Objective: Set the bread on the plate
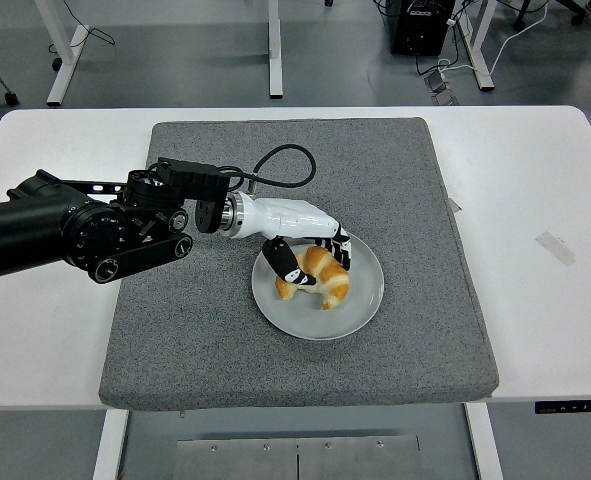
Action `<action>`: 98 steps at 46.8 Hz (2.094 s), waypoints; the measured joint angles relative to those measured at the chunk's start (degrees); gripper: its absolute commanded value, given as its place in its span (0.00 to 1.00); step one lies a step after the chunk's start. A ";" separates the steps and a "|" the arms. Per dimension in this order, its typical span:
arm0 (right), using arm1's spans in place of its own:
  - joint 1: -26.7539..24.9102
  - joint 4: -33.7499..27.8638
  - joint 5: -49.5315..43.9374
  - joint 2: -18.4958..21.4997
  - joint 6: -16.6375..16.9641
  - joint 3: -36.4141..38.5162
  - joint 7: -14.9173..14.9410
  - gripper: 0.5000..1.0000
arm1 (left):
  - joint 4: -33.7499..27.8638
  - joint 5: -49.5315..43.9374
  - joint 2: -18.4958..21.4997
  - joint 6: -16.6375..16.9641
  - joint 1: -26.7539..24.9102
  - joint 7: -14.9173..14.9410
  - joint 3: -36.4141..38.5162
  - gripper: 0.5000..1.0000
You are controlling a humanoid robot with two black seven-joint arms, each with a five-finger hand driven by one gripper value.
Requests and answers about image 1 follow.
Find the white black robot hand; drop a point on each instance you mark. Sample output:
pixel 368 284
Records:
pixel 285 217

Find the golden croissant bread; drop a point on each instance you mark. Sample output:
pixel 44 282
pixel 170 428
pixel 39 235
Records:
pixel 332 282

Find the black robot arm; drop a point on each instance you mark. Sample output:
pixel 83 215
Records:
pixel 25 220

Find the light grey round plate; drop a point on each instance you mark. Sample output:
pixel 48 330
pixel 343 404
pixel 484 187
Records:
pixel 325 320

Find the grey metal plate with screws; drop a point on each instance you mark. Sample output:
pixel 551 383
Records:
pixel 295 460

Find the grey speckled square mat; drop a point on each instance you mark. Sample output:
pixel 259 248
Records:
pixel 300 370

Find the white desk leg with foot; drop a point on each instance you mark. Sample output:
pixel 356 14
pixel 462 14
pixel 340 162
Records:
pixel 65 70
pixel 274 50
pixel 481 55

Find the small grey mat tag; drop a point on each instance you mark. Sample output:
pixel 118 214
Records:
pixel 454 205

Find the grey foot pedal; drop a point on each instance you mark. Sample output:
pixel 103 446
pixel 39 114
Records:
pixel 446 97
pixel 436 81

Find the black computer case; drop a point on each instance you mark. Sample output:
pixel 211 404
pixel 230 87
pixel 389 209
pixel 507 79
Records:
pixel 420 30

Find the clear tape strip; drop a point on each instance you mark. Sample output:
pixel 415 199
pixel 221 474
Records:
pixel 555 248

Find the white table leg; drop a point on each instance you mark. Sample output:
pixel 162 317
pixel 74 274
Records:
pixel 109 445
pixel 485 442

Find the black table control panel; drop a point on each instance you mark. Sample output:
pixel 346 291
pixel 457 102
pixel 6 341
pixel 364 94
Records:
pixel 575 406

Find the black chair base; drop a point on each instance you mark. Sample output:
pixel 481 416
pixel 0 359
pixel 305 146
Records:
pixel 570 7

